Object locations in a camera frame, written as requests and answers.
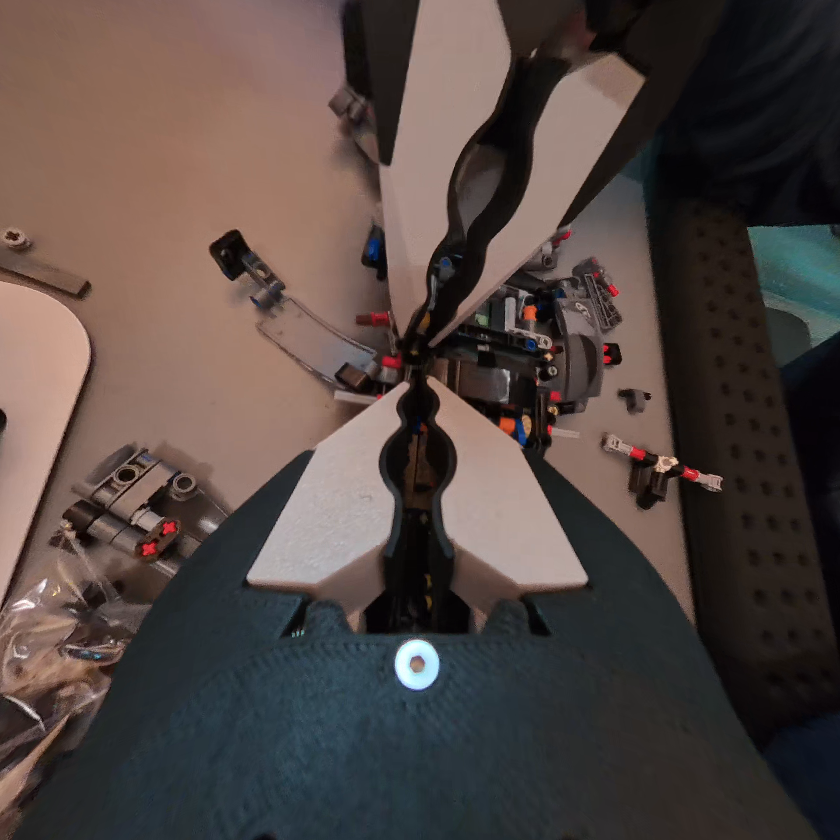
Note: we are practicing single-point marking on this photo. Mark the plastic bag of lego parts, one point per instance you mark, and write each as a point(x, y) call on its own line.
point(52, 623)

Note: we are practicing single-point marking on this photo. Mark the small grey round lego stud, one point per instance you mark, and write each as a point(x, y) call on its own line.
point(14, 237)

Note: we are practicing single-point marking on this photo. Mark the lego axle rod assembly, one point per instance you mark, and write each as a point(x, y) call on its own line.
point(646, 469)

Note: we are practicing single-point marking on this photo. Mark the grey lego subassembly red axles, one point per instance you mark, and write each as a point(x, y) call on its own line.
point(131, 485)

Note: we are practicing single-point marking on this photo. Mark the dark blue cloth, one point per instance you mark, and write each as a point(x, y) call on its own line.
point(774, 98)

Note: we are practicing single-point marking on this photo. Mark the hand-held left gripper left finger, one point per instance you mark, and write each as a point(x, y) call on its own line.
point(321, 518)

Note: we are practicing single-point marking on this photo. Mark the white base board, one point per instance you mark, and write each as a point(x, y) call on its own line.
point(39, 394)

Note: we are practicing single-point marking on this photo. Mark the transparent lego windshield panel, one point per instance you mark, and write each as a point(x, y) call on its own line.
point(315, 334)

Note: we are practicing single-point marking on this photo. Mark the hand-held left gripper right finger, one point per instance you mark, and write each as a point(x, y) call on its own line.
point(512, 518)

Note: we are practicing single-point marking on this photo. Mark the grey lego car model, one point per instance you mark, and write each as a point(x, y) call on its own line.
point(577, 354)

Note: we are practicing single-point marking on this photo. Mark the black perforated chair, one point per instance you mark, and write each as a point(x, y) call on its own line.
point(722, 459)

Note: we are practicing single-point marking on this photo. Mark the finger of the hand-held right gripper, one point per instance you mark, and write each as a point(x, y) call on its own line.
point(433, 98)
point(564, 144)

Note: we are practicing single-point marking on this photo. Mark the grey flat lego tile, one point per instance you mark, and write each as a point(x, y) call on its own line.
point(46, 275)

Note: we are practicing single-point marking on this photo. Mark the dark grey lego connector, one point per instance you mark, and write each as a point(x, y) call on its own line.
point(633, 400)

